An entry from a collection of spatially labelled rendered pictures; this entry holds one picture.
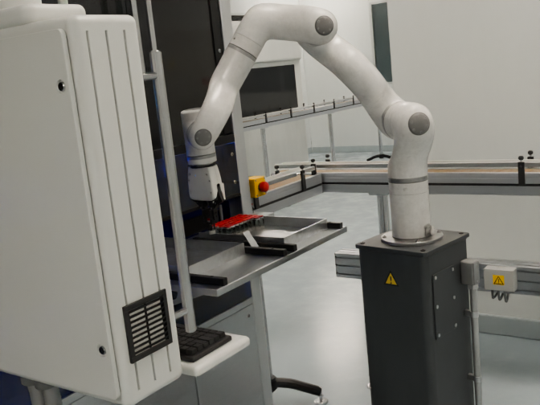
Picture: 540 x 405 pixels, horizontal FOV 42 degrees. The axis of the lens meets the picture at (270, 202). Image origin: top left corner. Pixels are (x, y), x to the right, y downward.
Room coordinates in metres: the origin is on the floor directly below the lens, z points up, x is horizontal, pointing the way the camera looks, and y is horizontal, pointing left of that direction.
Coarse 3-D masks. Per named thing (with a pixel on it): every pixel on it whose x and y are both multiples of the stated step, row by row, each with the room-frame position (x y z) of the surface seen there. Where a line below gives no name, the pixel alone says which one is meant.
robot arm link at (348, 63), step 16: (304, 48) 2.15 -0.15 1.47; (320, 48) 2.11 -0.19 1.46; (336, 48) 2.10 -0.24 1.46; (352, 48) 2.09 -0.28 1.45; (336, 64) 2.08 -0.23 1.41; (352, 64) 2.06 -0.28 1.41; (368, 64) 2.07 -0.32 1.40; (352, 80) 2.07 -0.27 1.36; (368, 80) 2.06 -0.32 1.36; (384, 80) 2.11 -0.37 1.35; (368, 96) 2.08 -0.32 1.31; (384, 96) 2.13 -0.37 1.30; (368, 112) 2.15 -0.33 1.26; (384, 112) 2.14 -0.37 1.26; (384, 128) 2.14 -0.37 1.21
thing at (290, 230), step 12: (264, 216) 2.44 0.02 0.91; (276, 216) 2.41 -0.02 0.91; (264, 228) 2.38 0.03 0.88; (276, 228) 2.36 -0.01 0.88; (288, 228) 2.34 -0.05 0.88; (300, 228) 2.33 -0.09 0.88; (312, 228) 2.22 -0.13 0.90; (324, 228) 2.28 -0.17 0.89; (264, 240) 2.13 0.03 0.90; (276, 240) 2.10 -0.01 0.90; (288, 240) 2.10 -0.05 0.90; (300, 240) 2.15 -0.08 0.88
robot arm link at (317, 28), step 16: (256, 16) 2.02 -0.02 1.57; (272, 16) 2.03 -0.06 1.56; (288, 16) 2.02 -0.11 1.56; (304, 16) 1.99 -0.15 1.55; (320, 16) 1.98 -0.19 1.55; (240, 32) 2.03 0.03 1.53; (256, 32) 2.02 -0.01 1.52; (272, 32) 2.03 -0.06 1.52; (288, 32) 2.01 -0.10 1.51; (304, 32) 1.99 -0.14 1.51; (320, 32) 1.97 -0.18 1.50; (336, 32) 2.01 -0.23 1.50; (256, 48) 2.03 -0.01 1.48
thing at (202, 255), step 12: (168, 240) 2.25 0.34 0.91; (192, 240) 2.19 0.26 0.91; (204, 240) 2.16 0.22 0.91; (168, 252) 2.18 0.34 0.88; (192, 252) 2.15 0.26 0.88; (204, 252) 2.13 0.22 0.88; (216, 252) 2.12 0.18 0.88; (228, 252) 2.01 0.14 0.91; (240, 252) 2.06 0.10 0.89; (168, 264) 1.91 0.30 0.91; (192, 264) 1.88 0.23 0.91; (204, 264) 1.92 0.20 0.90; (216, 264) 1.96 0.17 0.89
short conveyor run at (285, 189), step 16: (272, 176) 3.01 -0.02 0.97; (288, 176) 3.00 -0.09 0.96; (304, 176) 3.03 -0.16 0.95; (320, 176) 3.16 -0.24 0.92; (272, 192) 2.85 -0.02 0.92; (288, 192) 2.95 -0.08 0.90; (304, 192) 3.04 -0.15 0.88; (320, 192) 3.15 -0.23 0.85; (256, 208) 2.74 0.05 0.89; (272, 208) 2.84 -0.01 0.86
